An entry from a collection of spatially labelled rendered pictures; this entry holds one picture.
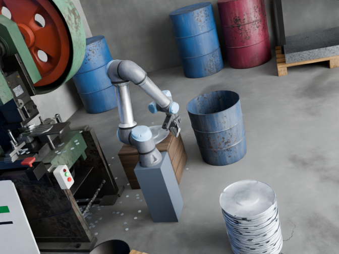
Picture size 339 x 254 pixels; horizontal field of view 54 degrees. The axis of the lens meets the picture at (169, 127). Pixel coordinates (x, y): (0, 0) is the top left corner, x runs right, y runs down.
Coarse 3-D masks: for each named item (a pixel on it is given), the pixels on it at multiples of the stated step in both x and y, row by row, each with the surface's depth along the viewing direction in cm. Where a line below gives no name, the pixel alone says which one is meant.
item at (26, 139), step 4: (28, 128) 225; (32, 128) 223; (36, 128) 221; (24, 132) 222; (28, 132) 218; (24, 136) 214; (28, 136) 213; (20, 140) 215; (24, 140) 214; (28, 140) 213; (32, 140) 216
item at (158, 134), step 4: (152, 128) 268; (156, 128) 266; (160, 128) 264; (152, 132) 260; (156, 132) 258; (160, 132) 258; (164, 132) 256; (168, 132) 253; (152, 136) 254; (156, 136) 253; (160, 136) 252; (164, 136) 250; (156, 140) 248; (160, 140) 245
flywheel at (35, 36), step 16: (0, 0) 217; (16, 0) 214; (32, 0) 211; (48, 0) 206; (16, 16) 220; (32, 16) 217; (48, 16) 214; (32, 32) 223; (48, 32) 220; (64, 32) 214; (32, 48) 229; (48, 48) 226; (64, 48) 220; (48, 64) 233; (64, 64) 226; (48, 80) 236
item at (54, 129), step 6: (42, 126) 219; (48, 126) 216; (54, 126) 215; (60, 126) 212; (66, 126) 211; (36, 132) 213; (42, 132) 210; (48, 132) 209; (54, 132) 206; (60, 132) 205; (42, 138) 213; (48, 138) 212; (54, 138) 217; (54, 144) 215
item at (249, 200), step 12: (252, 180) 186; (228, 192) 183; (240, 192) 179; (252, 192) 177; (264, 192) 175; (228, 204) 174; (240, 204) 171; (252, 204) 169; (264, 204) 167; (240, 216) 165; (252, 216) 162
